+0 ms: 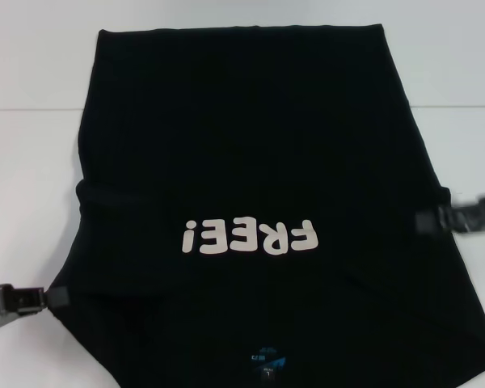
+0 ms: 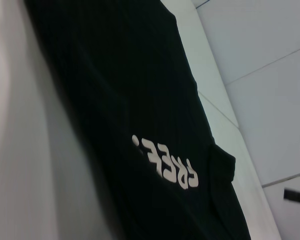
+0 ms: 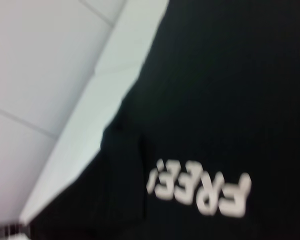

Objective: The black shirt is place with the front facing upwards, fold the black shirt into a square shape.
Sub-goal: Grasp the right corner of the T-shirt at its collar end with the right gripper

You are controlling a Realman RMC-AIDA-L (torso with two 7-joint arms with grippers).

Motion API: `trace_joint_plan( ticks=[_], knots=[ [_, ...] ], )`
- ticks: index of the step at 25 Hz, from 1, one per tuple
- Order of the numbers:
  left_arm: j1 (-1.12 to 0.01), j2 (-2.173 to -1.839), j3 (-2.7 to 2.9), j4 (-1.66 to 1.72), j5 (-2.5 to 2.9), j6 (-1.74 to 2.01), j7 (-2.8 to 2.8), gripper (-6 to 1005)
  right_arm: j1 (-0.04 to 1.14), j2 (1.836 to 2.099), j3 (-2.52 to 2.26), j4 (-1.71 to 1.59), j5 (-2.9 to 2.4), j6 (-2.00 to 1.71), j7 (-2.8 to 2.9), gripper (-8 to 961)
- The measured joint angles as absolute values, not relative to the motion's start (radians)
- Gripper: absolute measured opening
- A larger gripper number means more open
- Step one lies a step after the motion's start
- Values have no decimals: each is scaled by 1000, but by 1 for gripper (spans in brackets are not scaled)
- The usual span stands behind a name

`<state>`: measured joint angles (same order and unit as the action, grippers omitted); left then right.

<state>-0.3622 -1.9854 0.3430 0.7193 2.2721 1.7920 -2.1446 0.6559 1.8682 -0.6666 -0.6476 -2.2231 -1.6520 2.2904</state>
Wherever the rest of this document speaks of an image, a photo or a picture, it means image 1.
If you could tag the black shirt with white print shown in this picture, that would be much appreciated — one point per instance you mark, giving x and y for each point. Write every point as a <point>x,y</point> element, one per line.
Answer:
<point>242,141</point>

